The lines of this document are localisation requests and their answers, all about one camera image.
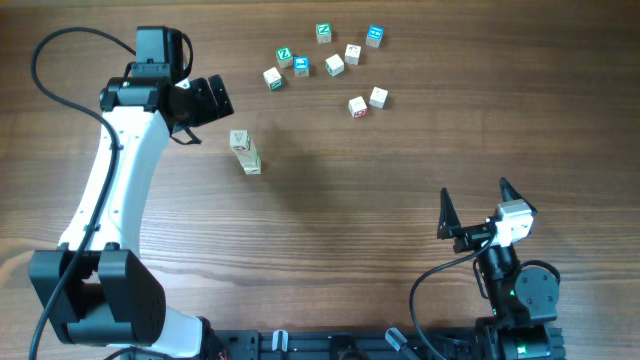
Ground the green Z block left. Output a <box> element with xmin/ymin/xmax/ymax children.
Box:
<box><xmin>275</xmin><ymin>46</ymin><xmax>294</xmax><ymax>68</ymax></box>

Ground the white block red side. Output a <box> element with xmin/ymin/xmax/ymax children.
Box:
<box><xmin>344</xmin><ymin>44</ymin><xmax>361</xmax><ymax>65</ymax></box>

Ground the green z block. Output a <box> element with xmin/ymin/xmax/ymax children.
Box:
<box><xmin>315</xmin><ymin>22</ymin><xmax>332</xmax><ymax>44</ymax></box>
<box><xmin>275</xmin><ymin>46</ymin><xmax>294</xmax><ymax>68</ymax></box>

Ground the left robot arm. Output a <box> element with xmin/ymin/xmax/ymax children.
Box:
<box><xmin>29</xmin><ymin>26</ymin><xmax>233</xmax><ymax>359</ymax></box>

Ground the blue block centre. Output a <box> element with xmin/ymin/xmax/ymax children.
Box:
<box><xmin>293</xmin><ymin>56</ymin><xmax>310</xmax><ymax>77</ymax></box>

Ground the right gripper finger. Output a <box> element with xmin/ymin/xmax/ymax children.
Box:
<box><xmin>499</xmin><ymin>177</ymin><xmax>538</xmax><ymax>216</ymax></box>
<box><xmin>437</xmin><ymin>188</ymin><xmax>462</xmax><ymax>240</ymax></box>

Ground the green Z block far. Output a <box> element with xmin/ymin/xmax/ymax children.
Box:
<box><xmin>315</xmin><ymin>22</ymin><xmax>332</xmax><ymax>44</ymax></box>

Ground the white block green E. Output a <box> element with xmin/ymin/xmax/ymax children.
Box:
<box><xmin>238</xmin><ymin>156</ymin><xmax>261</xmax><ymax>166</ymax></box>

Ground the white block blue side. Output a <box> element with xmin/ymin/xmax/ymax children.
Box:
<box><xmin>369</xmin><ymin>87</ymin><xmax>389</xmax><ymax>109</ymax></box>

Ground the white block green side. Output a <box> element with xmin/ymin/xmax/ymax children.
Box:
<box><xmin>325</xmin><ymin>54</ymin><xmax>345</xmax><ymax>77</ymax></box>

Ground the red M block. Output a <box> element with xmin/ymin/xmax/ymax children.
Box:
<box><xmin>234</xmin><ymin>148</ymin><xmax>259</xmax><ymax>158</ymax></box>

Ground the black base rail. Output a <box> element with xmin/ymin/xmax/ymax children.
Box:
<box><xmin>199</xmin><ymin>327</ymin><xmax>567</xmax><ymax>360</ymax></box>

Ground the white block teal side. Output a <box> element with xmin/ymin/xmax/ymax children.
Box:
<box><xmin>263</xmin><ymin>67</ymin><xmax>283</xmax><ymax>91</ymax></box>

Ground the blue block far right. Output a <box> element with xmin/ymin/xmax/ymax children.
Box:
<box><xmin>366</xmin><ymin>25</ymin><xmax>384</xmax><ymax>48</ymax></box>

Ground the white block red Q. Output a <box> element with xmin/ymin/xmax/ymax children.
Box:
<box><xmin>348</xmin><ymin>96</ymin><xmax>368</xmax><ymax>119</ymax></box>

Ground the white block yellow side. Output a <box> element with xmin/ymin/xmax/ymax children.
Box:
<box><xmin>241</xmin><ymin>163</ymin><xmax>261</xmax><ymax>169</ymax></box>

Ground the plain white block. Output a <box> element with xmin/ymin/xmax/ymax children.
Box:
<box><xmin>229</xmin><ymin>130</ymin><xmax>251</xmax><ymax>152</ymax></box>

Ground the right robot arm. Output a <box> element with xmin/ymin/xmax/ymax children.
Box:
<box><xmin>437</xmin><ymin>178</ymin><xmax>566</xmax><ymax>360</ymax></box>

